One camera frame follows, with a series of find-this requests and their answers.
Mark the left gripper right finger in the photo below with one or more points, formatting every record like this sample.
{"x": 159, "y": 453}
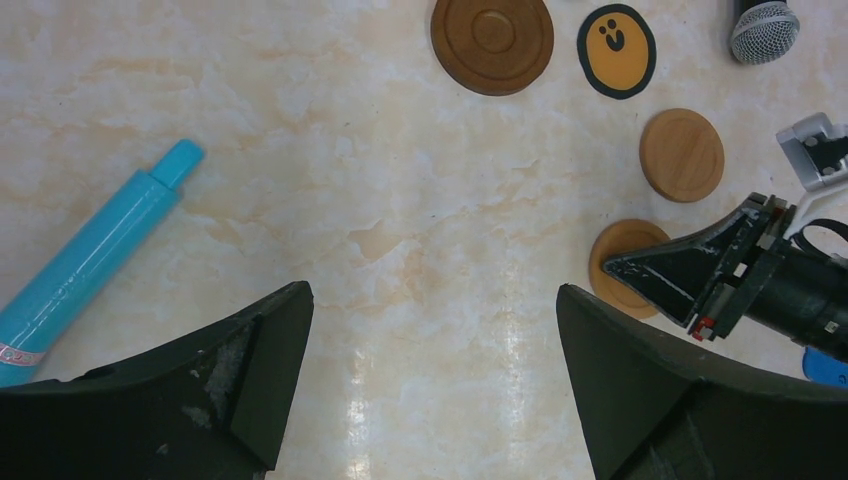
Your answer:
{"x": 653, "y": 406}

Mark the turquoise cylinder tube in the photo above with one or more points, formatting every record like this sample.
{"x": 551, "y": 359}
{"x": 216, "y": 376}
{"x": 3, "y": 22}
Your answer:
{"x": 40, "y": 313}

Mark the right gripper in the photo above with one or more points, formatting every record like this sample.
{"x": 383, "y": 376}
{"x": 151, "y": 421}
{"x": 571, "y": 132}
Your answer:
{"x": 743, "y": 266}

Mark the black microphone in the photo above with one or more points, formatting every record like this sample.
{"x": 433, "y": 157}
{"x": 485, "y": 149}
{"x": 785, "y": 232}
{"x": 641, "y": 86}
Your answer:
{"x": 764, "y": 31}

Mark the brown ringed wooden coaster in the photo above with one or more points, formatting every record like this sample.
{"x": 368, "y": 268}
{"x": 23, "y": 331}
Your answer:
{"x": 492, "y": 47}

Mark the orange face coaster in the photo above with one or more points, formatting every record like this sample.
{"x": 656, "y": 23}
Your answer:
{"x": 617, "y": 51}

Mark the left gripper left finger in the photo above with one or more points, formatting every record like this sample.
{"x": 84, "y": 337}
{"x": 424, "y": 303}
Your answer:
{"x": 212, "y": 404}

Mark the blue flower coaster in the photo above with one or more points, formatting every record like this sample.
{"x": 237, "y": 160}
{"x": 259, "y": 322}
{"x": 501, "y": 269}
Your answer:
{"x": 823, "y": 369}

